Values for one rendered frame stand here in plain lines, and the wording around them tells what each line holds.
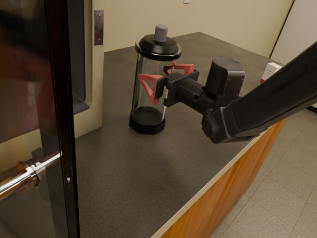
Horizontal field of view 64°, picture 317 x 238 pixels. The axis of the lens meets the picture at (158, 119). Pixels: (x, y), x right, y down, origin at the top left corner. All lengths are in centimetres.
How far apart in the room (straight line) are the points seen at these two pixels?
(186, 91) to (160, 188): 21
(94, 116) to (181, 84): 24
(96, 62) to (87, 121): 15
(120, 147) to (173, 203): 19
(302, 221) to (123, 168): 162
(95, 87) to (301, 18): 283
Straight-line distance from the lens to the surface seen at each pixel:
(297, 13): 324
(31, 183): 22
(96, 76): 60
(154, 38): 59
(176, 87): 55
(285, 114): 38
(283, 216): 198
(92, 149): 62
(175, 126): 72
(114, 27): 117
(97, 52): 57
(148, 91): 57
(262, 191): 205
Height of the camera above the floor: 136
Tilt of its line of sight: 35 degrees down
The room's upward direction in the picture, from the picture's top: 10 degrees clockwise
